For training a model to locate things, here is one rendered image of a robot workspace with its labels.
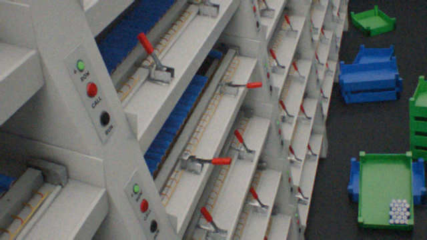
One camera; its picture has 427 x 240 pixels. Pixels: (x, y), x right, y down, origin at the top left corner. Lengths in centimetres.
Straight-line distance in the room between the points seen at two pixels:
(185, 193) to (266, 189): 58
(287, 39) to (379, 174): 71
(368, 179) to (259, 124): 85
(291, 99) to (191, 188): 97
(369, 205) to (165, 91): 139
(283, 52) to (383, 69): 123
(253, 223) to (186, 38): 60
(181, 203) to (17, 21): 46
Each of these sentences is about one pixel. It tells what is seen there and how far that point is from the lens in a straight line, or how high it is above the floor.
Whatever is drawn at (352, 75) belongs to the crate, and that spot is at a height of 8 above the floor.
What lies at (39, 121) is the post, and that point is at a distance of 59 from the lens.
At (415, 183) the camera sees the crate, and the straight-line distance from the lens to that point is 217.
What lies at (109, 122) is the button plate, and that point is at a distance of 61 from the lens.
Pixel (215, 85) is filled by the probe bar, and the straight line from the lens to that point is 107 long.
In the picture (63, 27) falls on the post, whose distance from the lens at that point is 56.
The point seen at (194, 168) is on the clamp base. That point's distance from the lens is 88.
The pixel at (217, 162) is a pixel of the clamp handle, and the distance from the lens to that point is 86.
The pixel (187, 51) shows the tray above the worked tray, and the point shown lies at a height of 114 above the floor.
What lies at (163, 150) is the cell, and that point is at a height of 98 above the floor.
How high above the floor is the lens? 149
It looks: 33 degrees down
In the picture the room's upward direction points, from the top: 17 degrees counter-clockwise
